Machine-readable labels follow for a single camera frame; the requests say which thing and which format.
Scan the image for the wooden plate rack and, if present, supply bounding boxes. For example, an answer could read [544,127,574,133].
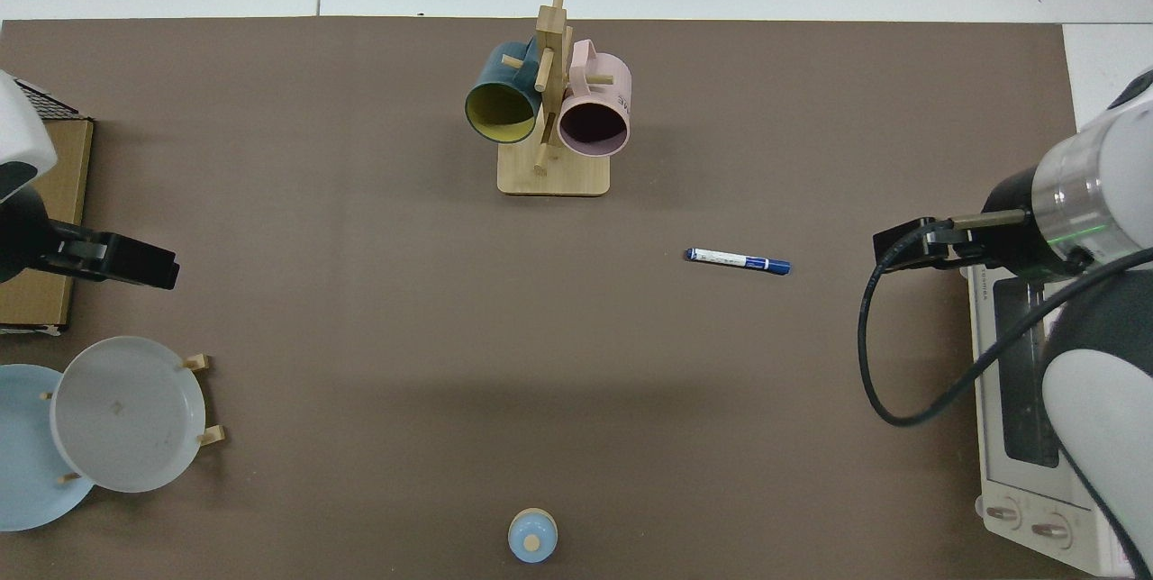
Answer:
[41,353,226,484]

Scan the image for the light blue plate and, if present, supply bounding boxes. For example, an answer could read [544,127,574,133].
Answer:
[0,364,95,532]

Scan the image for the blue and white marker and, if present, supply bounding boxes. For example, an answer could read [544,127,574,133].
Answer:
[685,247,792,276]

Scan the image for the grey plate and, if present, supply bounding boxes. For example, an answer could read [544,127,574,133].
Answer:
[50,336,206,494]

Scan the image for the pink mug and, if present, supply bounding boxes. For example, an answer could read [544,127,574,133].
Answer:
[557,39,632,158]

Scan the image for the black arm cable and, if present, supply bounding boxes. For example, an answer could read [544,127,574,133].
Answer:
[858,218,1153,580]

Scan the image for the wire basket with wooden floor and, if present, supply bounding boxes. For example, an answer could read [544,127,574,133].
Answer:
[0,76,95,335]

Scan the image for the pale toaster oven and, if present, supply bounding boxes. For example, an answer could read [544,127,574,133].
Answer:
[967,265,1153,579]

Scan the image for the brown table cloth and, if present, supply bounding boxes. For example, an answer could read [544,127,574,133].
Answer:
[0,17,1086,580]

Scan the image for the dark teal mug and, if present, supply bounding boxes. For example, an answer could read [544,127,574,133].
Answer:
[464,40,544,145]

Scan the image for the wooden cup stand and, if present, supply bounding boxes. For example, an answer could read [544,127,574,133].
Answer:
[497,0,615,197]

